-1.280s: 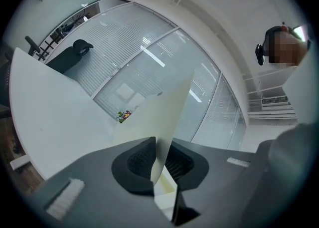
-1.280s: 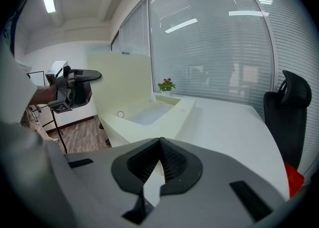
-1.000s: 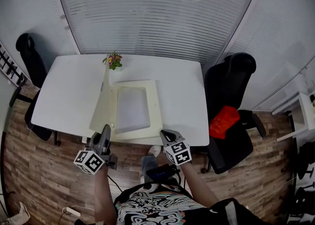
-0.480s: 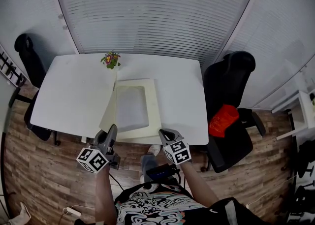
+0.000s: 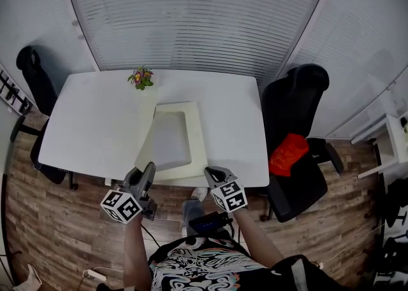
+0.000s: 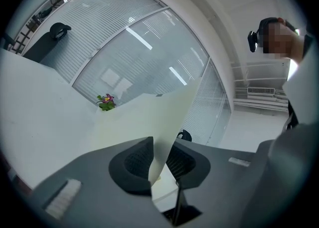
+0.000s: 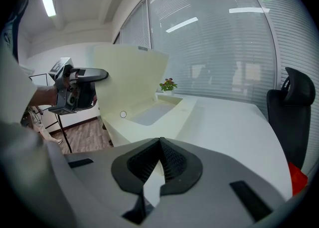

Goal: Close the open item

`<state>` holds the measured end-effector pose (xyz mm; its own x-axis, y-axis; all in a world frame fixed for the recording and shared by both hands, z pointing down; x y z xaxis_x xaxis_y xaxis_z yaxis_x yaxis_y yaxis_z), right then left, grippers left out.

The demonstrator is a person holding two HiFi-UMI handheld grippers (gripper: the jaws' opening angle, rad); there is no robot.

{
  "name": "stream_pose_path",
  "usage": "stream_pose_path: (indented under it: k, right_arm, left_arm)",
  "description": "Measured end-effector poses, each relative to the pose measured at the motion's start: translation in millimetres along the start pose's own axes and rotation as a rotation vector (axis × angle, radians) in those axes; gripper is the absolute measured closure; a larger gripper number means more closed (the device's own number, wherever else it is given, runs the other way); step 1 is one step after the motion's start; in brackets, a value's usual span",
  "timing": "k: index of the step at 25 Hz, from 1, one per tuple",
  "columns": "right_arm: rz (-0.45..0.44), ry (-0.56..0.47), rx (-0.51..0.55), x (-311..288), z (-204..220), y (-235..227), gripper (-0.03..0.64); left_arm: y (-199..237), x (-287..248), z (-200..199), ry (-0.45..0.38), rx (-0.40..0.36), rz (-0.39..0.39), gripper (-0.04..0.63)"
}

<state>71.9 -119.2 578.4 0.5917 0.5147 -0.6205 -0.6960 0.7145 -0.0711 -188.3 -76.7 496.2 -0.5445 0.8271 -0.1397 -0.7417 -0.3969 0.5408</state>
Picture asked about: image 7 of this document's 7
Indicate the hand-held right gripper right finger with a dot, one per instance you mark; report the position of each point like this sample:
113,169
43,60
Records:
211,197

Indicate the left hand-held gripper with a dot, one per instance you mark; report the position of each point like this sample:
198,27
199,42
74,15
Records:
65,99

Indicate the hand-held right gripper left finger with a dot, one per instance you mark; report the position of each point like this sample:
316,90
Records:
99,187

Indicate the cream folder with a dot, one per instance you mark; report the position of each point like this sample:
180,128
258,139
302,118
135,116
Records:
129,79

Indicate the person's left forearm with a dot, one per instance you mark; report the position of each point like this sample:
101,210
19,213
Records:
45,96

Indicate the person's left hand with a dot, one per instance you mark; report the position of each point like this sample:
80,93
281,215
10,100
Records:
68,81

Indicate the black tripod stand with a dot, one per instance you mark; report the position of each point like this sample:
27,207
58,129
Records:
64,132

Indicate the small potted flower plant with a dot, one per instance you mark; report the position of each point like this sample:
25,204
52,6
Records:
168,84

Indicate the red plastic bag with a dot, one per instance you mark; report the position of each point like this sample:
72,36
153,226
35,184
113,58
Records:
297,179

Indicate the person's patterned black shirt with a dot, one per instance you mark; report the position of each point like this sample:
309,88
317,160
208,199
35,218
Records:
15,22

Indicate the black office chair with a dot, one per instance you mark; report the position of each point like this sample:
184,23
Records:
289,117

